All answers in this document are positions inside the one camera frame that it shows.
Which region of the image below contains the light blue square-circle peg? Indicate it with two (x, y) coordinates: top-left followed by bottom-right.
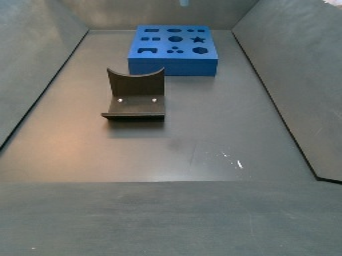
(179, 0), (188, 7)

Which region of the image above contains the black curved holder stand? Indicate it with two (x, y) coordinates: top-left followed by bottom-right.
(101, 69), (165, 120)

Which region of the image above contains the blue foam shape-sorting block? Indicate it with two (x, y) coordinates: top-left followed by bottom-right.
(127, 25), (217, 76)

